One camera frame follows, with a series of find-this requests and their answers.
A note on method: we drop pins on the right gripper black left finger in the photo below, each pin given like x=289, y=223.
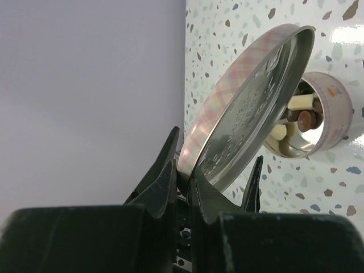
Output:
x=136, y=237

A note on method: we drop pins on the white chocolate round piece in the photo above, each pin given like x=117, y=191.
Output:
x=279, y=132

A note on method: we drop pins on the round silver tin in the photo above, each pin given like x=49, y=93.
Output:
x=333, y=112

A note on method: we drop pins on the round silver tin lid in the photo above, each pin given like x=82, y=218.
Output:
x=244, y=106

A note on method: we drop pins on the white chocolate bar piece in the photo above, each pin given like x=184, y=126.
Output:
x=301, y=102

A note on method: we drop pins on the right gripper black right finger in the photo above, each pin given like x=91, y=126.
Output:
x=225, y=238

